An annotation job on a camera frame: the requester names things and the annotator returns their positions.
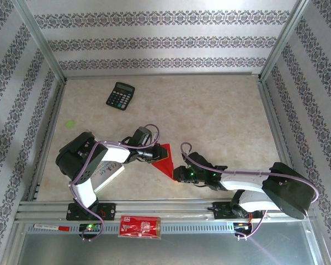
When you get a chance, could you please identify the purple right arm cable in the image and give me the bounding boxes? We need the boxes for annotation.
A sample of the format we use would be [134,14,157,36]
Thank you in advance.
[180,142,320,240]

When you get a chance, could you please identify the small circuit board orange wires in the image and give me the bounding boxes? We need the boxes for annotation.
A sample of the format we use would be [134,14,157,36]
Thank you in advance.
[233,220,254,231]

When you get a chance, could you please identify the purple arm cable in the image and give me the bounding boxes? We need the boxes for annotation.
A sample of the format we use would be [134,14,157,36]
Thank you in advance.
[180,142,320,240]
[70,124,162,242]

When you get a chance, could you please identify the long aluminium mounting rail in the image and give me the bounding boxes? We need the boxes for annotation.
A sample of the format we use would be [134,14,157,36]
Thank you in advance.
[15,199,317,222]

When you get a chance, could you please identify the white book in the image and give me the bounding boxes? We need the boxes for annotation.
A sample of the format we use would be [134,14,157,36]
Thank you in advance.
[93,162,126,194]

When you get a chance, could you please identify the small circuit board green light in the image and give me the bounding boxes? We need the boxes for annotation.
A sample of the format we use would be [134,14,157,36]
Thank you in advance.
[79,222,103,233]

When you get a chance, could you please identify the black calculator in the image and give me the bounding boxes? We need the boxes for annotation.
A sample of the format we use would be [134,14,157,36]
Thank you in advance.
[105,81,136,111]

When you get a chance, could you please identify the red packet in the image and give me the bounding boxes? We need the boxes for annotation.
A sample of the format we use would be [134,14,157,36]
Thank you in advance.
[118,215,162,240]

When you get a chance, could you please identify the aluminium upright post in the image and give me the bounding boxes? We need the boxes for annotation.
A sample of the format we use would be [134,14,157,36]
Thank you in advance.
[259,0,311,81]
[15,0,67,83]

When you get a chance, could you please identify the white red marker pen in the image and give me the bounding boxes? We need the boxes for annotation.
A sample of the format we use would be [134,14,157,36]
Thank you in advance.
[33,223,71,232]

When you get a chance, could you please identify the aluminium side rail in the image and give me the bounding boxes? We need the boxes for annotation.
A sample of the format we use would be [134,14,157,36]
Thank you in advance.
[26,79,68,202]
[258,78,304,199]

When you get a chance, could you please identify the thin aluminium wall rail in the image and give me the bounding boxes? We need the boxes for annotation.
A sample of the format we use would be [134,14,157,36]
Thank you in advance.
[63,72,261,81]

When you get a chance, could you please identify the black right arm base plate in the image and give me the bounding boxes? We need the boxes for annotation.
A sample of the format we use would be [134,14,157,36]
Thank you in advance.
[212,201,264,220]

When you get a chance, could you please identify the grey metal sheet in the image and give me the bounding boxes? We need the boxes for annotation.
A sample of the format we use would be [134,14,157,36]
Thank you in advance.
[15,230,325,265]

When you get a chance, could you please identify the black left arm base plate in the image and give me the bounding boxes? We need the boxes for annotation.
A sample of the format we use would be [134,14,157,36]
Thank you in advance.
[66,202,118,221]

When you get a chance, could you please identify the grey slotted cable duct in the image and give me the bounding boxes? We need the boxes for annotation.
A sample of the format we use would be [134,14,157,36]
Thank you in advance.
[26,222,237,235]

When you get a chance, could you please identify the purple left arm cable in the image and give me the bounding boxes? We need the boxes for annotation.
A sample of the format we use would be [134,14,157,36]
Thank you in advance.
[70,124,162,242]

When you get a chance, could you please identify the red square paper sheet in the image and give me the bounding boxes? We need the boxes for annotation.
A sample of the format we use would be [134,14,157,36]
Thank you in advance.
[151,143,174,179]

